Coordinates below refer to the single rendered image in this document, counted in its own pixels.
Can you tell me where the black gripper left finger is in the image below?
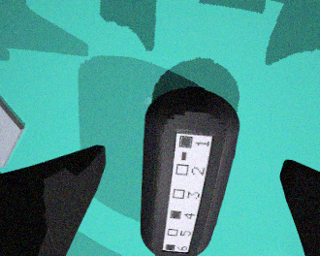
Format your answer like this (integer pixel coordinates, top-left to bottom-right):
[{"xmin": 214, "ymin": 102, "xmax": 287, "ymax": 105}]
[{"xmin": 0, "ymin": 144, "xmax": 106, "ymax": 256}]

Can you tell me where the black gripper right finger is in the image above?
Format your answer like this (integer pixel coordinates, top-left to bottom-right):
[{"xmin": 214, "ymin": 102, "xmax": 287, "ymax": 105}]
[{"xmin": 280, "ymin": 159, "xmax": 320, "ymax": 256}]

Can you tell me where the dark grey controller unit with rocker switches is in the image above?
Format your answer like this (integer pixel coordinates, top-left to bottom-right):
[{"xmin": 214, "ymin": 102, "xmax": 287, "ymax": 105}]
[{"xmin": 141, "ymin": 86, "xmax": 240, "ymax": 256}]

